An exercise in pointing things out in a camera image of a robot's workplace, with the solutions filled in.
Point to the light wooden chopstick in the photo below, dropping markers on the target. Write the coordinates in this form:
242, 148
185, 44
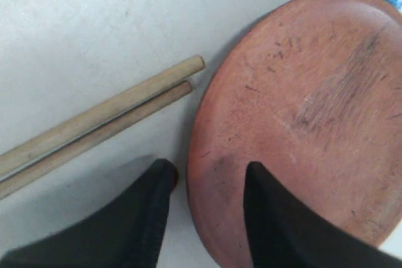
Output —
60, 135

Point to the dark brown wooden plate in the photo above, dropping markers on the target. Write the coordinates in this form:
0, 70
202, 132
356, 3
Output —
313, 92

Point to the dark brown wooden spoon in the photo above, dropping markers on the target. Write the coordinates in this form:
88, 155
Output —
175, 178

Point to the dark wooden chopstick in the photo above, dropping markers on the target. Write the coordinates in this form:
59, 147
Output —
92, 139

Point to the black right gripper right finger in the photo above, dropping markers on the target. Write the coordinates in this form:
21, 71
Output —
283, 232

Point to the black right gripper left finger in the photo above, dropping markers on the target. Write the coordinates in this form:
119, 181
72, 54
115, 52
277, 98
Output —
127, 232

